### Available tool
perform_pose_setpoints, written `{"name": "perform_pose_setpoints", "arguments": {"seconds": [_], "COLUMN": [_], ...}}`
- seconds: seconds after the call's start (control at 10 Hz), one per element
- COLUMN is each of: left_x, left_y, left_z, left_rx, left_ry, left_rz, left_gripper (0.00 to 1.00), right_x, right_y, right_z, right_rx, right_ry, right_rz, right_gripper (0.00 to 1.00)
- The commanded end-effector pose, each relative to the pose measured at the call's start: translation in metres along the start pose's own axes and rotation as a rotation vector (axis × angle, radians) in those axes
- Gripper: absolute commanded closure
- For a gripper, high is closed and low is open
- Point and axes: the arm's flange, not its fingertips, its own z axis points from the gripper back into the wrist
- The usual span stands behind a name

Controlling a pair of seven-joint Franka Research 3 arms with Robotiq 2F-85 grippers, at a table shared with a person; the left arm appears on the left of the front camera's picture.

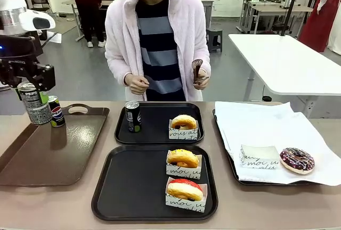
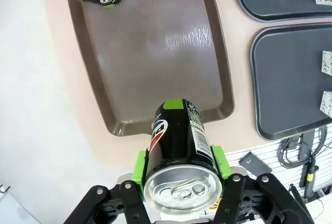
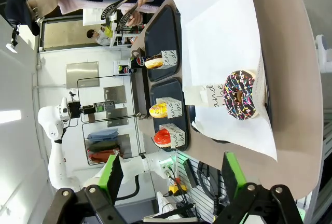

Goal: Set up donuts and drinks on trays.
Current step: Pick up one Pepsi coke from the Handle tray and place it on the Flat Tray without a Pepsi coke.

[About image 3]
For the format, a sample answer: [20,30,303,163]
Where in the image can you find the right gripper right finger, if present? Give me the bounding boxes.
[212,151,306,224]

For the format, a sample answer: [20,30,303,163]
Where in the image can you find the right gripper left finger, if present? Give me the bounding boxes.
[43,152,125,224]

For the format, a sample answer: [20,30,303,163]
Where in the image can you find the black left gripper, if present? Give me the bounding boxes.
[68,101,95,119]

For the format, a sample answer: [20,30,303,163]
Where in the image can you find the dark perforated serving tongs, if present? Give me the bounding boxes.
[100,0,140,32]

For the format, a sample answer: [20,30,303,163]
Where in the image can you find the person's right hand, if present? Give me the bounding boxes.
[126,10,144,27]

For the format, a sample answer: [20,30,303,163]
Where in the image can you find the green circuit board device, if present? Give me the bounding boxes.
[93,101,115,113]

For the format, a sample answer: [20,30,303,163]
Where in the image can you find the folded blue cloth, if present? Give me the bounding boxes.
[87,128,119,143]

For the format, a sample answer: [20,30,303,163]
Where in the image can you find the grey metal panel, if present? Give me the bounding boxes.
[119,133,133,159]
[106,107,129,128]
[103,85,127,105]

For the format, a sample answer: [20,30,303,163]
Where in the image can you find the folded red-brown cloth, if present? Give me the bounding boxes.
[88,150,120,164]

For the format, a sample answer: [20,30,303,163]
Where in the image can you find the folded dark olive cloth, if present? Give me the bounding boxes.
[87,141,120,152]

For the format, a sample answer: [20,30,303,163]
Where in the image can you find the white perforated panel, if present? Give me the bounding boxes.
[178,156,234,209]

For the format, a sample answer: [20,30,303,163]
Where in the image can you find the black Pepsi lime can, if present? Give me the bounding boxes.
[113,64,136,76]

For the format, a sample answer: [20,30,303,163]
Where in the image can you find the black flat device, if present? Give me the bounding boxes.
[183,159,198,188]

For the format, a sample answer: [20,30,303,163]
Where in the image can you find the yellow sprinkle donut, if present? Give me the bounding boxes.
[149,102,169,119]

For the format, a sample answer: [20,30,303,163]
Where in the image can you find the yellow emergency stop box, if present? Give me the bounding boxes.
[168,184,187,196]

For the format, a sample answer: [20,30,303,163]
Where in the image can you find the seated dark-haired person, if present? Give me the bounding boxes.
[86,25,112,46]

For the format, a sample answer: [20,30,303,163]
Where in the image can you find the red glazed donut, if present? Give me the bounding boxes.
[153,128,172,149]

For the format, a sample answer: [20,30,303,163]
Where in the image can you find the chocolate glazed donut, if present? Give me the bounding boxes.
[144,54,164,69]

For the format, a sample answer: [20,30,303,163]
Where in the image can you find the black plastic serving tray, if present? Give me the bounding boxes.
[190,96,273,144]
[144,4,182,82]
[149,77,191,152]

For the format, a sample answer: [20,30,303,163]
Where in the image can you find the white script paper donut sleeve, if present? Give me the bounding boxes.
[157,49,178,69]
[159,123,185,149]
[155,96,182,120]
[199,52,267,108]

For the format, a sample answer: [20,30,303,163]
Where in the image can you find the chocolate sprinkle donut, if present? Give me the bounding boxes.
[223,69,260,121]

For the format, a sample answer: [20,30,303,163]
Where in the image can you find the black cap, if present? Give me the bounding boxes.
[4,0,41,37]

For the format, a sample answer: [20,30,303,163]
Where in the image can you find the white paper sheet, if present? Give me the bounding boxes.
[170,0,278,161]

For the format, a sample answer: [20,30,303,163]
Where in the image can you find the white plastic chair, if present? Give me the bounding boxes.
[315,34,332,73]

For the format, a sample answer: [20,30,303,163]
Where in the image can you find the black wire rack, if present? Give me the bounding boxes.
[77,75,146,166]

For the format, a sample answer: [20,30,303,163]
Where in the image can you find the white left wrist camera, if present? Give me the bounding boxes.
[60,96,70,118]

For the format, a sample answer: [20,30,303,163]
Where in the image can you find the black base cable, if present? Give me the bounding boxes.
[115,174,141,200]

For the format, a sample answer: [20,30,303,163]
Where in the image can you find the grey metal wall plate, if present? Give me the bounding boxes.
[66,61,100,89]

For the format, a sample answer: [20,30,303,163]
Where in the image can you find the black coiled cables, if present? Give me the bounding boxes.
[197,160,221,199]

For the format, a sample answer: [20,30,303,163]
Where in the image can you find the aluminium frame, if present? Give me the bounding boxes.
[303,156,332,224]

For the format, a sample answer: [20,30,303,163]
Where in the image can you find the white camera on black mount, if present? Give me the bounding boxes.
[5,18,21,53]

